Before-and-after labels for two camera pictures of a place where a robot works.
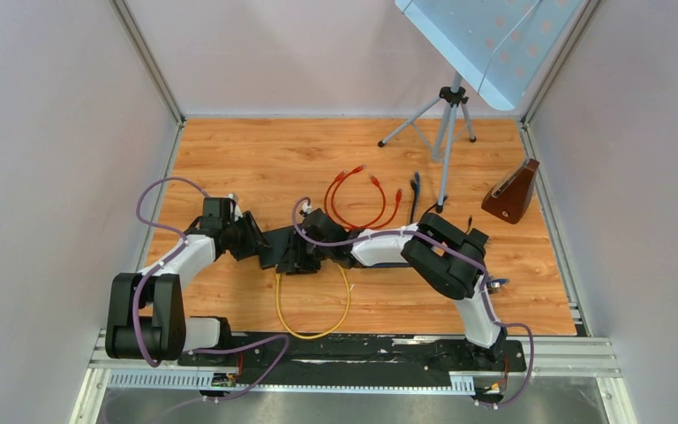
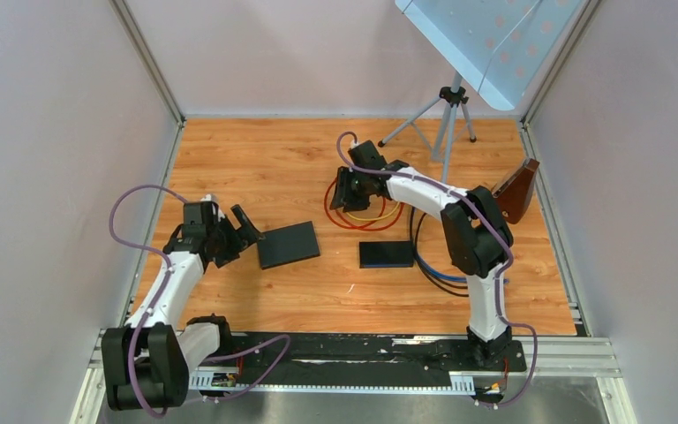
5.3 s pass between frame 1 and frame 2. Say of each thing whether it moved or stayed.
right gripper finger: moved
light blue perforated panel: stayed
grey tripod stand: stayed
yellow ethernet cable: moved
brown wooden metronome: stayed
